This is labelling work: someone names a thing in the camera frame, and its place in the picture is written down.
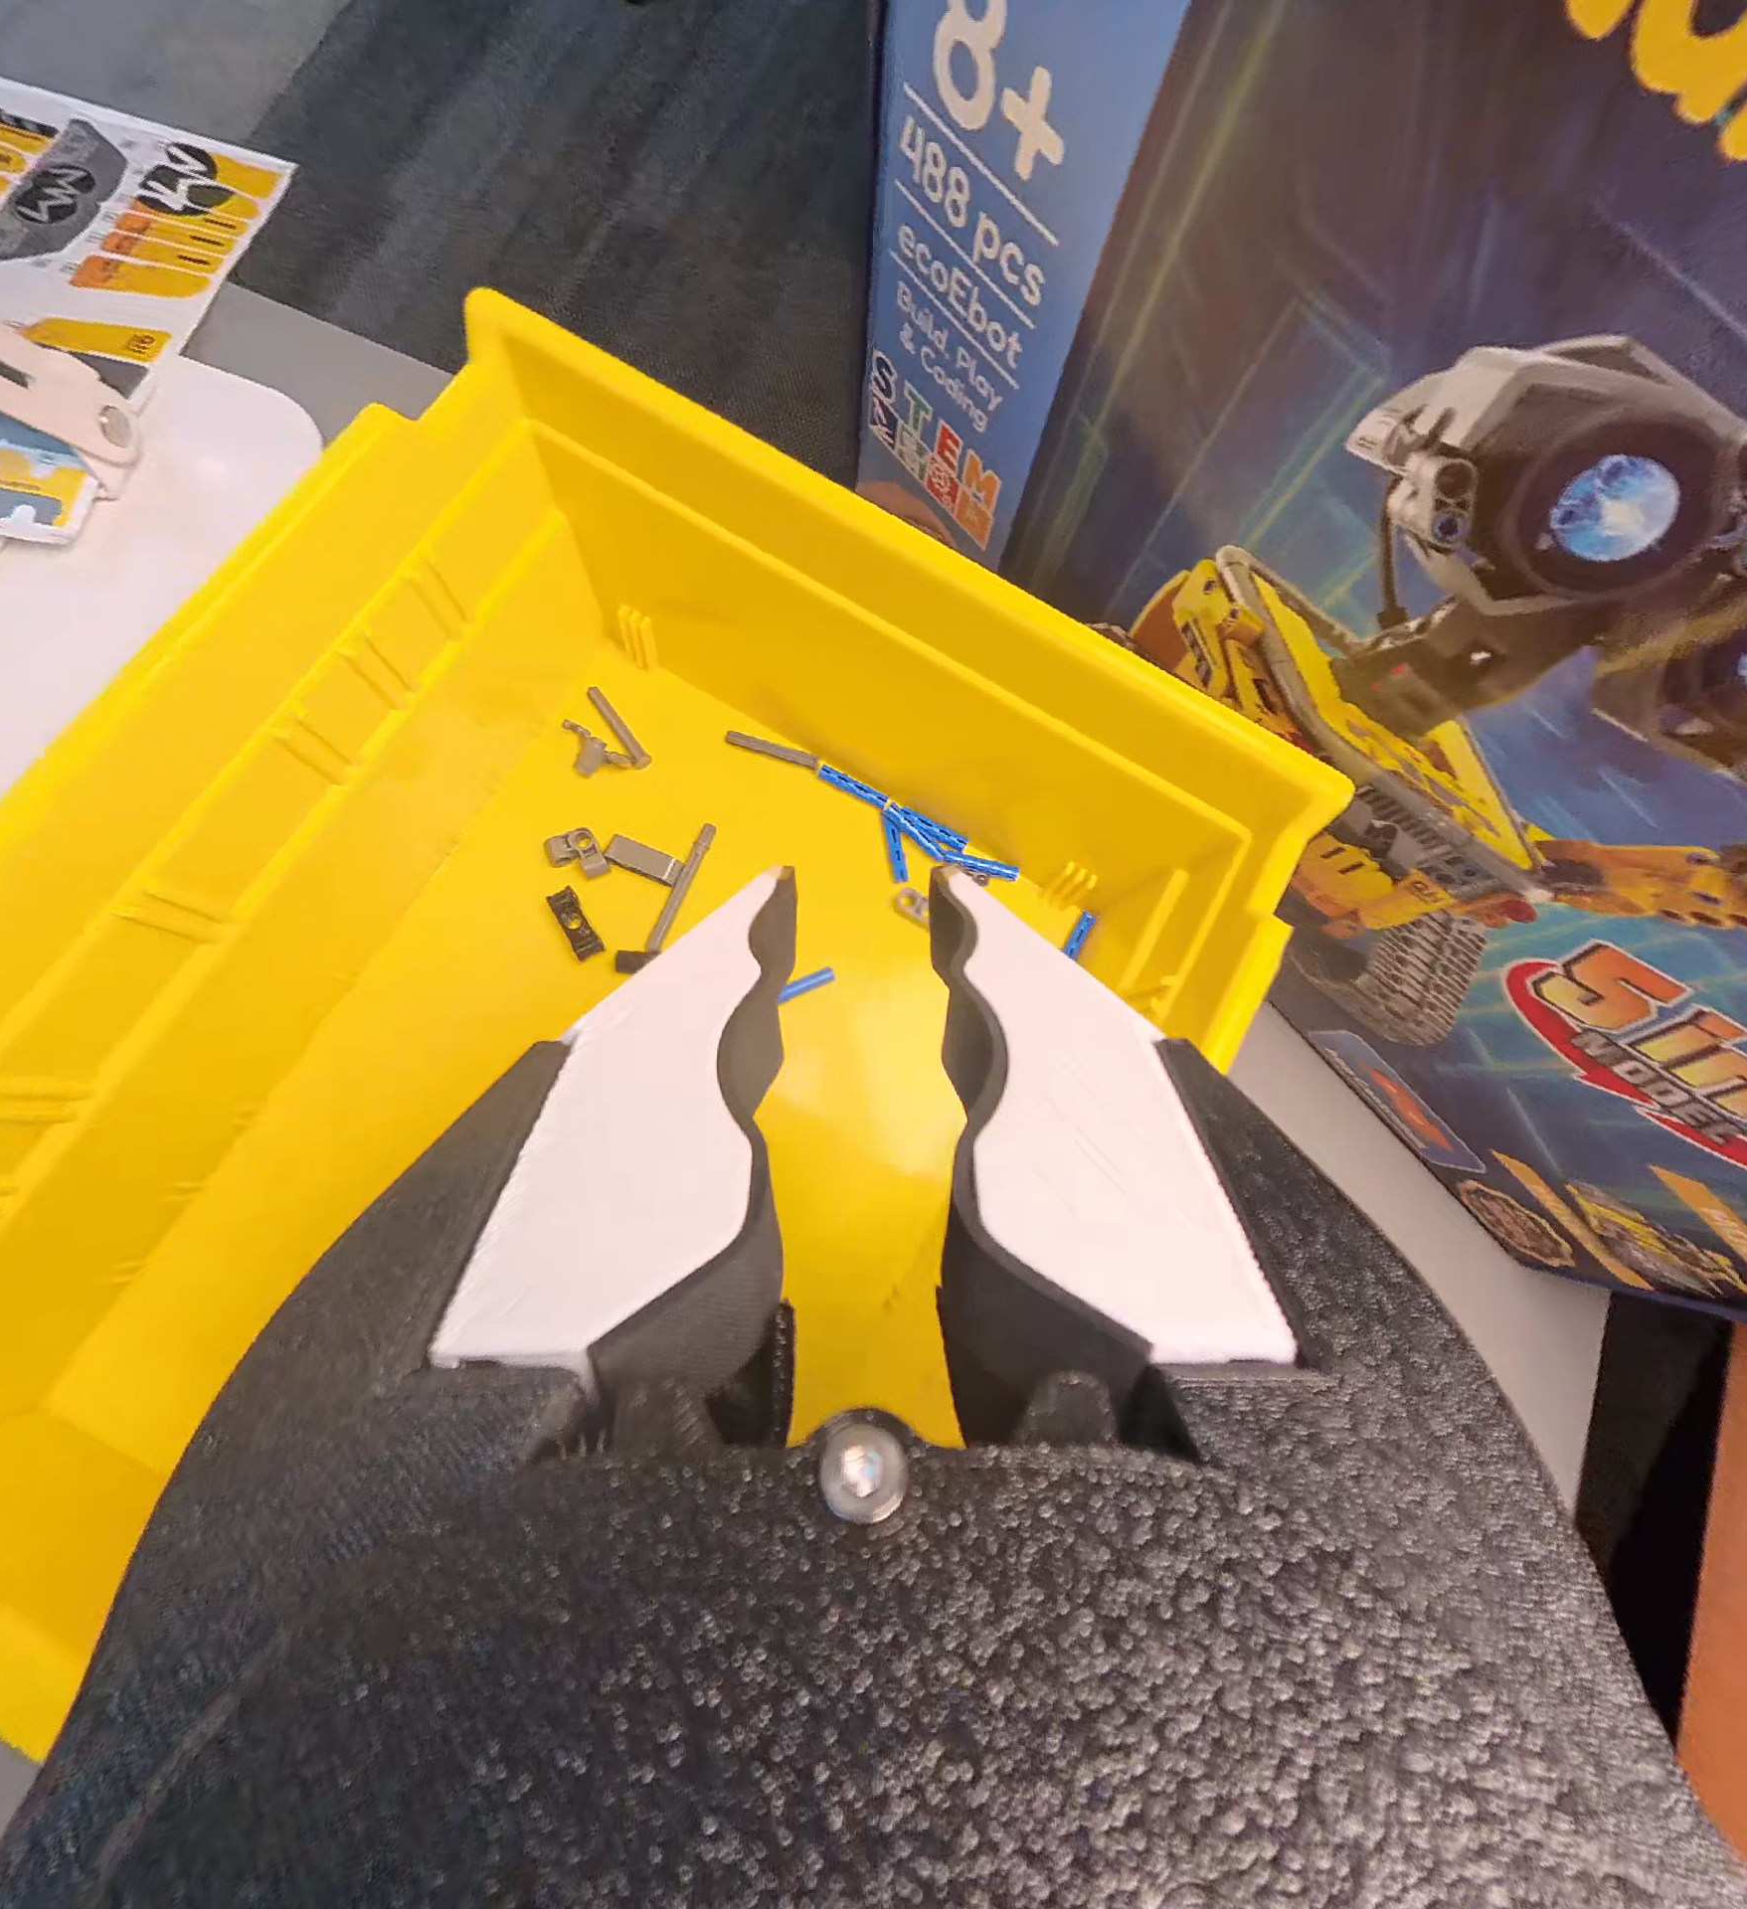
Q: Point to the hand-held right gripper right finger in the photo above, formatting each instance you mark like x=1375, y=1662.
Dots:
x=1128, y=1193

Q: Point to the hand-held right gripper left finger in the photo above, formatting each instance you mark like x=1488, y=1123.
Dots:
x=589, y=1193

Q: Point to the black brick with holes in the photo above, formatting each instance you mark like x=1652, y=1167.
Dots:
x=573, y=921

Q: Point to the yellow plastic bin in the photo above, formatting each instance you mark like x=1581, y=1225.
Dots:
x=365, y=968

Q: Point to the grey desk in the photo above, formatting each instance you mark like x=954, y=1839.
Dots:
x=1537, y=1388

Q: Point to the white desk stand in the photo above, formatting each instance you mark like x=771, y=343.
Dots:
x=143, y=626

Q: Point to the long grey stop axle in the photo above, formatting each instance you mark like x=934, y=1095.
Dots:
x=682, y=887

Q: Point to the grey curved tile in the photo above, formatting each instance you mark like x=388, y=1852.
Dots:
x=643, y=857

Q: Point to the grey connector with hole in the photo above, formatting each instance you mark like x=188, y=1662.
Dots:
x=573, y=850

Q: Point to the grey T-shaped connector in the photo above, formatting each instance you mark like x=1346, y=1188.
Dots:
x=589, y=752

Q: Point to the grey axle rod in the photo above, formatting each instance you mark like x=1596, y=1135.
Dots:
x=620, y=730
x=772, y=749

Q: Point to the cluster of blue pins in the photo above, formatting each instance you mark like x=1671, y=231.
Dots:
x=850, y=787

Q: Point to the blue-grey toy box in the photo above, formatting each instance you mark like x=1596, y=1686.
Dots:
x=1410, y=222

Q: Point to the yellow grey instruction booklet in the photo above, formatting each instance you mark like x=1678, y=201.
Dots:
x=172, y=222

